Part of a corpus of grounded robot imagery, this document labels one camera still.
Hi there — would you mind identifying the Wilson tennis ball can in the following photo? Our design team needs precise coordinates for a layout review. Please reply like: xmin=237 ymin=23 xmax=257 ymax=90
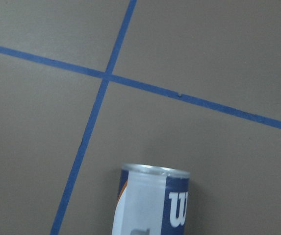
xmin=112 ymin=164 xmax=190 ymax=235

